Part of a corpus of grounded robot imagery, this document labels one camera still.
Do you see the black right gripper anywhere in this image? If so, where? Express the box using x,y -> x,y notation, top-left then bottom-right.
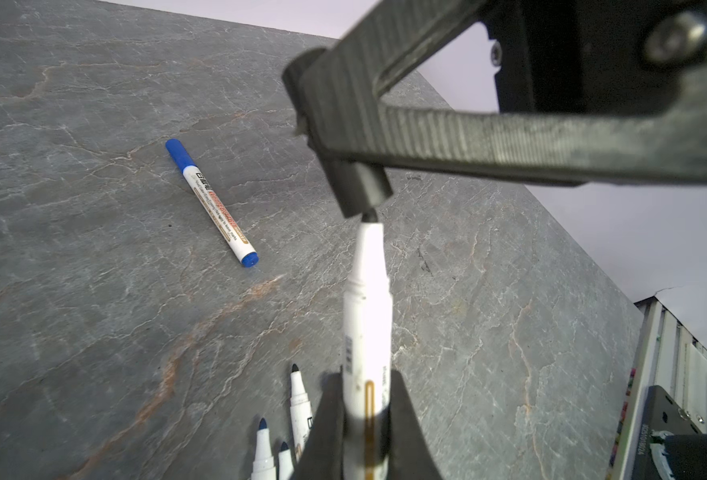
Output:
282,1 -> 707,186

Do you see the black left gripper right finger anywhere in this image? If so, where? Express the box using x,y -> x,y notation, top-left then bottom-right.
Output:
387,370 -> 441,480

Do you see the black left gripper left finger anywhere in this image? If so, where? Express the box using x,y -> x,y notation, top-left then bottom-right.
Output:
292,373 -> 345,480

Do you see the black pen cap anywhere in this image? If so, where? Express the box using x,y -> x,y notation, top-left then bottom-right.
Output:
320,159 -> 393,218

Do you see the blue capped white marker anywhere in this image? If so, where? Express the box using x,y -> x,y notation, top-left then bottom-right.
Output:
165,139 -> 259,268

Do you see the white marker black tip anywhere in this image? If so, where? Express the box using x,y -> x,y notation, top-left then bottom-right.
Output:
341,210 -> 393,479

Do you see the white marker blue end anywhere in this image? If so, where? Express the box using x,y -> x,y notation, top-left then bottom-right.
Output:
277,442 -> 294,480

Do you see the white marker black end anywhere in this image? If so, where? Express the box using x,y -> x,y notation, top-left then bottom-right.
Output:
289,363 -> 313,461

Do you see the white marker blue tip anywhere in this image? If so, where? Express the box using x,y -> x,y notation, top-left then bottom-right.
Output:
250,418 -> 277,480

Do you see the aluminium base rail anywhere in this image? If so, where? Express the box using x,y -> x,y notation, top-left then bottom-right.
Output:
607,297 -> 707,479

